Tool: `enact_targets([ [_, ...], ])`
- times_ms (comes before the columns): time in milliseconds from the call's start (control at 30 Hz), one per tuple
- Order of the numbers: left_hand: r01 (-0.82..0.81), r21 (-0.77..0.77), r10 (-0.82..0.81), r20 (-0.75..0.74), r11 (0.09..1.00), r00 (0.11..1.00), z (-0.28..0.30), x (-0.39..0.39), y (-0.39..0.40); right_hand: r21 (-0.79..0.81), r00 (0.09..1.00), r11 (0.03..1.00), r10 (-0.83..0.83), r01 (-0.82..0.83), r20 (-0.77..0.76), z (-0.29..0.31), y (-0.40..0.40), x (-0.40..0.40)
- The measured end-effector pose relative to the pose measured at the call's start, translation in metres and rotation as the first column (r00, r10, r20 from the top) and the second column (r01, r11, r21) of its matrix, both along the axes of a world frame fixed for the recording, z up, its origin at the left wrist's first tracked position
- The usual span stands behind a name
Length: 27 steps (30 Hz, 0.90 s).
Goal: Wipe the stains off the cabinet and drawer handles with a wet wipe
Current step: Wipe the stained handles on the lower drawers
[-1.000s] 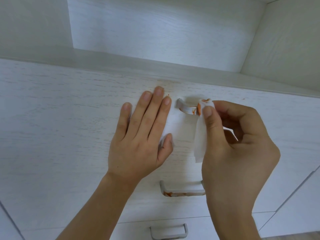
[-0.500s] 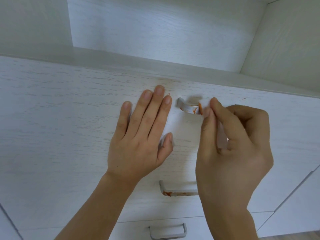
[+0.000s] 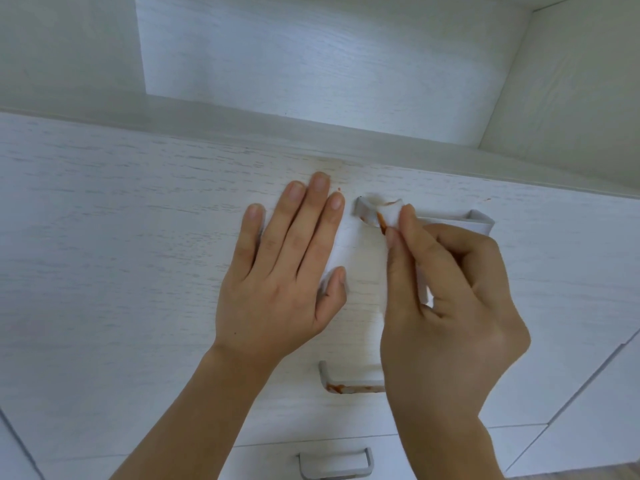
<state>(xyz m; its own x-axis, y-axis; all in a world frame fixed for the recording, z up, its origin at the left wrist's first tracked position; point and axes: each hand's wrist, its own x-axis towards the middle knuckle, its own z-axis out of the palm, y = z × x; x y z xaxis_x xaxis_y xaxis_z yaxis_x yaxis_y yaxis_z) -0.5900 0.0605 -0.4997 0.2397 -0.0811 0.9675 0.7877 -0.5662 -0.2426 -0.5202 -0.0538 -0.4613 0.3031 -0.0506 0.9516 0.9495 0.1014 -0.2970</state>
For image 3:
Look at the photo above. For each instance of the person's left hand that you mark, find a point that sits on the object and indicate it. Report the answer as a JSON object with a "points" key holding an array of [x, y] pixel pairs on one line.
{"points": [[270, 294]]}

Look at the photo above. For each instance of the white wipe pad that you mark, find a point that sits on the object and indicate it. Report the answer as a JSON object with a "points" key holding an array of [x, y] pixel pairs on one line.
{"points": [[390, 214]]}

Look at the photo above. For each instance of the white wooden cabinet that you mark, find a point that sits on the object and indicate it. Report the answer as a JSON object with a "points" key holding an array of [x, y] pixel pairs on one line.
{"points": [[100, 244]]}

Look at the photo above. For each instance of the white cabinet door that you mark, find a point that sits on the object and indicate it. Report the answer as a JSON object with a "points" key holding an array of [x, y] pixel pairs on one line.
{"points": [[590, 419], [12, 454]]}

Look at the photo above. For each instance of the person's right hand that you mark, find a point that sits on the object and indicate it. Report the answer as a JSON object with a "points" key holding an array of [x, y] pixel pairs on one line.
{"points": [[450, 344]]}

